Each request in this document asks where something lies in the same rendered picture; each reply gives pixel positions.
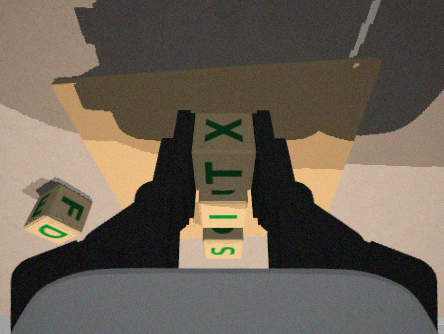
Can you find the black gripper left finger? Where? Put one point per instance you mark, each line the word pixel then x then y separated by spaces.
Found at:
pixel 146 234

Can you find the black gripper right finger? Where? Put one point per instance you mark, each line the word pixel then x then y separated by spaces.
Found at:
pixel 302 235

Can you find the tan flat mat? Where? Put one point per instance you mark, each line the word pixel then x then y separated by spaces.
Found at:
pixel 316 106

